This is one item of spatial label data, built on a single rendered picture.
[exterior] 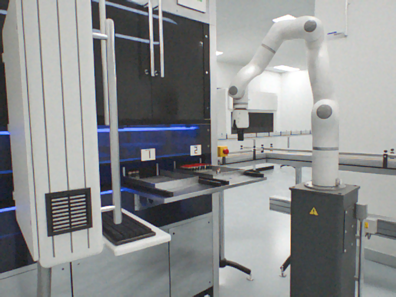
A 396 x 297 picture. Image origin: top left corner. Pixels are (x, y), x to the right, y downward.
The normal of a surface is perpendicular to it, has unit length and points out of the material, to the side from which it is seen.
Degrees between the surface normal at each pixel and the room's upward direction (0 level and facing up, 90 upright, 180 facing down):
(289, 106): 90
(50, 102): 90
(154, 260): 90
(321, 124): 127
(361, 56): 90
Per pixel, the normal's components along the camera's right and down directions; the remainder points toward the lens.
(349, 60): -0.74, 0.07
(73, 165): 0.60, 0.06
